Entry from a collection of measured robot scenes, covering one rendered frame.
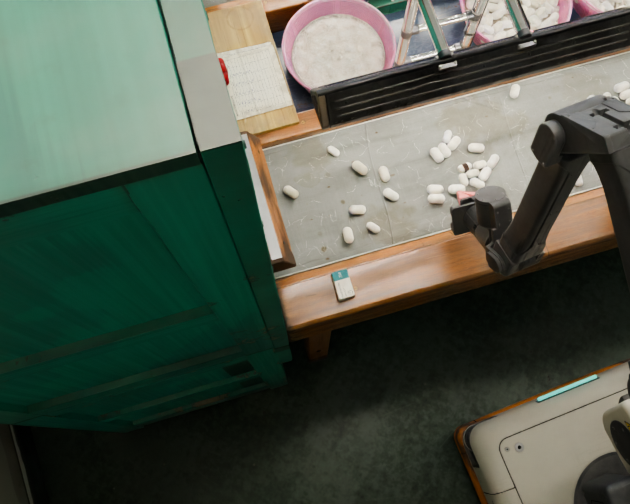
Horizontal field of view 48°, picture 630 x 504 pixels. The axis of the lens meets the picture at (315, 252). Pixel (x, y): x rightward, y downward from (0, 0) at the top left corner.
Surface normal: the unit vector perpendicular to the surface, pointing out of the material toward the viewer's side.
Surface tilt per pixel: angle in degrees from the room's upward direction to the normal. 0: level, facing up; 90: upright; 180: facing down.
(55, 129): 2
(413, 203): 0
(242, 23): 0
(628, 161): 28
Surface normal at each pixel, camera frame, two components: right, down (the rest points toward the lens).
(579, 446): 0.00, -0.27
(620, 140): 0.23, 0.15
